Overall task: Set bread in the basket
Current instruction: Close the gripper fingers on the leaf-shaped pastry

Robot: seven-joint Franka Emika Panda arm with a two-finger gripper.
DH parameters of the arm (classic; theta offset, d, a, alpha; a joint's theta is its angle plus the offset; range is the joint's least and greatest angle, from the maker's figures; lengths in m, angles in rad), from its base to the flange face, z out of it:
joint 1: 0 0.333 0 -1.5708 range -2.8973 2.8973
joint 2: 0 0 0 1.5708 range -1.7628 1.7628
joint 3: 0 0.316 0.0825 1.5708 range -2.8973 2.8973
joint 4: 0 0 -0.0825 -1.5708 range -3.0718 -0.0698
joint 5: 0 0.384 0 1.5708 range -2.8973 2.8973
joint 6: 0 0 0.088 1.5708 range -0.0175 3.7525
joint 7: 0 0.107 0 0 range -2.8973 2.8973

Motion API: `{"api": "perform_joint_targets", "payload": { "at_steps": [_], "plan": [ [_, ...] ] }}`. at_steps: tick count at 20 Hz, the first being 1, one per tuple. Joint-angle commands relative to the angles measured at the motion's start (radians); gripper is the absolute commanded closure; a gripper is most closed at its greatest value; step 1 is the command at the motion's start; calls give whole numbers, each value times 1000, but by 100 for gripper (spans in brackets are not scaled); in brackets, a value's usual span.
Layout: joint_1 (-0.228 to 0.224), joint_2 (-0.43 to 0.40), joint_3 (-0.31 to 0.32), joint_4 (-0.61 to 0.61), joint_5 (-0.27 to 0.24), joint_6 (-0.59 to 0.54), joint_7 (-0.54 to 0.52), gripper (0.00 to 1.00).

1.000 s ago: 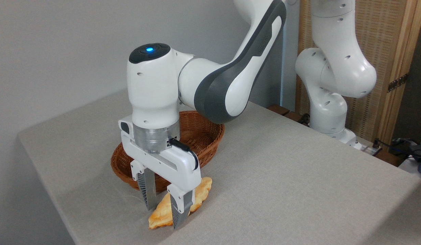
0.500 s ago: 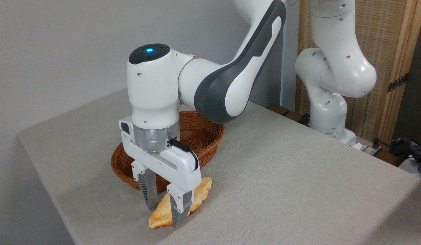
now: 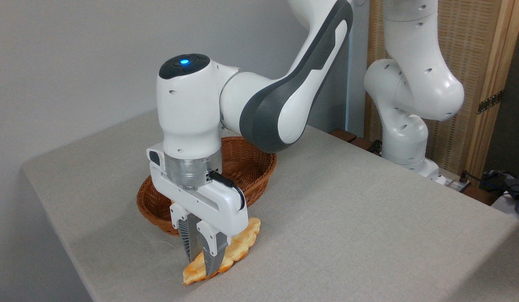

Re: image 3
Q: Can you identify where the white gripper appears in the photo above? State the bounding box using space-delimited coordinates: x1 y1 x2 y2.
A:
146 142 250 279

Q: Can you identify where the long braided golden bread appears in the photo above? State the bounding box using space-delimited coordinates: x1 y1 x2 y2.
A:
183 217 262 286

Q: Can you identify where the brown wicker oval basket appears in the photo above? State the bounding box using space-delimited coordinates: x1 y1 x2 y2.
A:
136 136 278 237

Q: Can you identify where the dark grey bundled object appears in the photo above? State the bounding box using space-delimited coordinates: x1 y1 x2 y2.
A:
485 167 519 218

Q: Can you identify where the dark metal screen hinge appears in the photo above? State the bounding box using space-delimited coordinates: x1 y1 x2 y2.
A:
477 90 504 115

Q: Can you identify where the wooden rattan folding screen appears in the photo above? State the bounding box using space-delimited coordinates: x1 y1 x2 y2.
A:
364 0 519 182

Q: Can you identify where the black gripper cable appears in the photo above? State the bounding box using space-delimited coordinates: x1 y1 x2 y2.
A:
209 170 246 211

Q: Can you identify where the black power cable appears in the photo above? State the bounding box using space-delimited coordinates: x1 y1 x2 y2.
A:
458 169 519 198

